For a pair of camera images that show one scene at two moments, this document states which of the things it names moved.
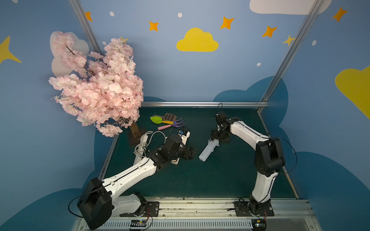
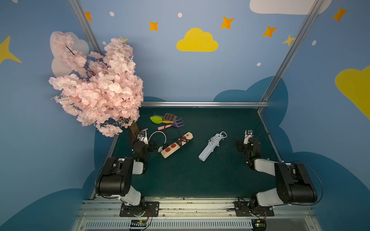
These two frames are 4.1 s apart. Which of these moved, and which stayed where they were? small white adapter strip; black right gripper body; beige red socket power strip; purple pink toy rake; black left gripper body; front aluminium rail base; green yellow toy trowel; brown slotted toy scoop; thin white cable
Moved: black left gripper body; black right gripper body; beige red socket power strip
Stayed: thin white cable; green yellow toy trowel; brown slotted toy scoop; small white adapter strip; front aluminium rail base; purple pink toy rake
